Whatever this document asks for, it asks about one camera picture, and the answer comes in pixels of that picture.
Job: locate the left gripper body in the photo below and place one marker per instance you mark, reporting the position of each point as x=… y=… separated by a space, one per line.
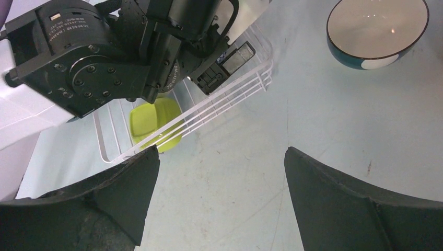
x=179 y=39

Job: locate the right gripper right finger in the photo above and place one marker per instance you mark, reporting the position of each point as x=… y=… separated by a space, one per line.
x=336 y=211

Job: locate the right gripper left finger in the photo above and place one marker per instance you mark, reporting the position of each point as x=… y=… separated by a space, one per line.
x=106 y=211

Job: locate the teal blue bowl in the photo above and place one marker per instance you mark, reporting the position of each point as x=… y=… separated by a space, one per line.
x=368 y=35

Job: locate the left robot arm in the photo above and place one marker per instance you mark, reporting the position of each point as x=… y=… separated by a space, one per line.
x=65 y=59

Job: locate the green bowl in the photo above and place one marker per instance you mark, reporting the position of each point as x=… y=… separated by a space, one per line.
x=146 y=119

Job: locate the white wire dish rack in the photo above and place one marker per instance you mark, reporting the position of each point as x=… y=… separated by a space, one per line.
x=112 y=122

